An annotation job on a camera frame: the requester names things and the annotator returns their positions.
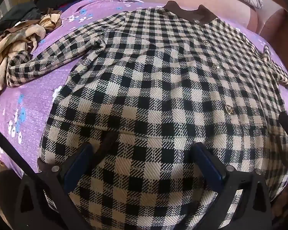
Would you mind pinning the small pink cushion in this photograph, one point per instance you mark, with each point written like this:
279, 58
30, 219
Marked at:
271, 16

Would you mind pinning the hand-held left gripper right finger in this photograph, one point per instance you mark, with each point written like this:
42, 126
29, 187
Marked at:
207, 164

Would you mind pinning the beige brown crumpled clothes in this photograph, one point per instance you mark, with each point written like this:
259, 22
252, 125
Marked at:
14, 43

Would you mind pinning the purple floral bedsheet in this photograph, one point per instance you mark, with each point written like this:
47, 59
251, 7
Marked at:
33, 95

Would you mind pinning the black beige checked coat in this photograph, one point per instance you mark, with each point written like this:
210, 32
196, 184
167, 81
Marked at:
158, 88

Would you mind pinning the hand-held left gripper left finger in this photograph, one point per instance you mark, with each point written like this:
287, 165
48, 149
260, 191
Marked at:
78, 164

